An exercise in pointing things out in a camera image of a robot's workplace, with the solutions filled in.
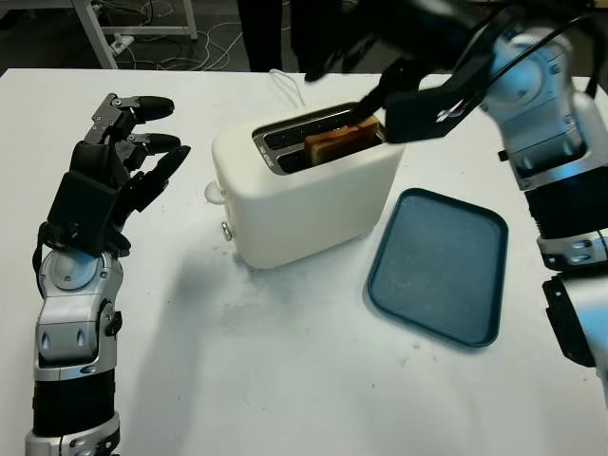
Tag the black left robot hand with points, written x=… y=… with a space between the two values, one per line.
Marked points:
x=97 y=161

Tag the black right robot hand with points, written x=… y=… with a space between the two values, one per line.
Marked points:
x=427 y=38

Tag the browned toast slice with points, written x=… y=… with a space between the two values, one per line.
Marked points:
x=337 y=142

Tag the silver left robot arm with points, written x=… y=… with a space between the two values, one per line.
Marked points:
x=71 y=309

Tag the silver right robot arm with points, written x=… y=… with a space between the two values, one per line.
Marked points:
x=546 y=119

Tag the person in dark trousers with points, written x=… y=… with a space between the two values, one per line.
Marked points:
x=261 y=33

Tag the white two-slot toaster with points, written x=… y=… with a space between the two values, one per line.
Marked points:
x=304 y=209

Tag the white power strip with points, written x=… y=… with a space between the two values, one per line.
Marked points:
x=121 y=43

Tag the dark blue plastic tray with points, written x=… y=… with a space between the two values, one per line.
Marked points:
x=437 y=271

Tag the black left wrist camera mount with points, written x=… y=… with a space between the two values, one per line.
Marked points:
x=81 y=209

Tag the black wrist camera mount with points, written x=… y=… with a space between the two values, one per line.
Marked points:
x=81 y=209
x=418 y=114

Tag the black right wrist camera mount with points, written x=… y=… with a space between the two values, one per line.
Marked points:
x=418 y=114

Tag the white metal table frame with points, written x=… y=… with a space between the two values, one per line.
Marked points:
x=92 y=33

